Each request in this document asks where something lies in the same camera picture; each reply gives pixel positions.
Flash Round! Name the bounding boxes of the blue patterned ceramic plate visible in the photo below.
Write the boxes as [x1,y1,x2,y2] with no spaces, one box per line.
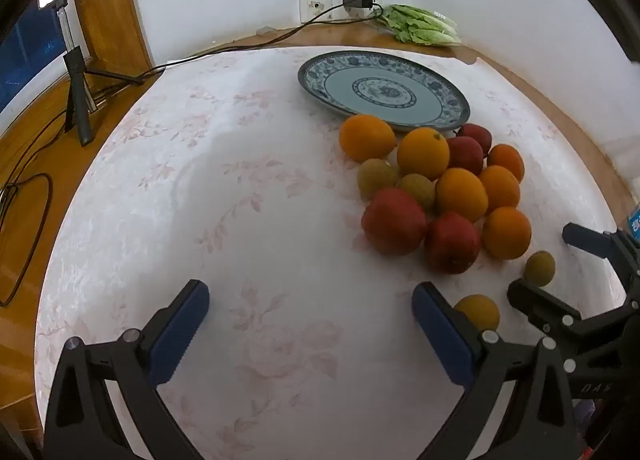
[298,50,472,133]

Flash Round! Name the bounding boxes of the black looped cable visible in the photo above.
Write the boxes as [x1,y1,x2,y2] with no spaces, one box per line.
[0,172,54,308]

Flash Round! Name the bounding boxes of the dark blue window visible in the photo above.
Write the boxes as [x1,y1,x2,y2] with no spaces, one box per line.
[0,0,68,113]

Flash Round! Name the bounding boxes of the yellow-brown kiwi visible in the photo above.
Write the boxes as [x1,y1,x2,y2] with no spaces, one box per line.
[396,173,436,212]
[523,250,556,287]
[454,294,501,331]
[357,158,401,201]

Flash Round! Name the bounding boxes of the white wall power socket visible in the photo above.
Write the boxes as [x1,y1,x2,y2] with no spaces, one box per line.
[332,0,383,20]

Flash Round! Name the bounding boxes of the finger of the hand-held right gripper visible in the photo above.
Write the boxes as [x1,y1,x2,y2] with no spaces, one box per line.
[507,278,640,357]
[562,222,640,291]

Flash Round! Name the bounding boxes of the white wall plate round port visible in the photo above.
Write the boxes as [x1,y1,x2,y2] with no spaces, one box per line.
[299,0,334,24]

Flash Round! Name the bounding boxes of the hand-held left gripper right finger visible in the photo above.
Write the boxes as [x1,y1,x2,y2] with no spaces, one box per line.
[411,282,583,460]

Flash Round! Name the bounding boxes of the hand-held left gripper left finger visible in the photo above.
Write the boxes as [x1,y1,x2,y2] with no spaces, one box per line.
[44,280,211,460]

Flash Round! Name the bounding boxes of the white floral tablecloth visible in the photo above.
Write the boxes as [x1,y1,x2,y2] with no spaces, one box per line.
[35,46,628,460]

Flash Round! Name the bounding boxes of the red apple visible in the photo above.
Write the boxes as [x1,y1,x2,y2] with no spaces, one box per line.
[424,211,482,275]
[361,188,428,256]
[445,136,485,175]
[457,123,493,155]

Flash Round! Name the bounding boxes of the bagged green lettuce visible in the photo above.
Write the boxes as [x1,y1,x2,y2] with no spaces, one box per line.
[372,4,462,46]

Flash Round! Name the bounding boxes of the orange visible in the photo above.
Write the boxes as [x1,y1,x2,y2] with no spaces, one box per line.
[481,207,532,261]
[397,127,451,181]
[486,144,525,183]
[478,165,521,213]
[339,114,397,163]
[434,167,489,223]

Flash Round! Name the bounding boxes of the black and silver tripod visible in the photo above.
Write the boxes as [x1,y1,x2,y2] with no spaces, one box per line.
[50,0,146,147]

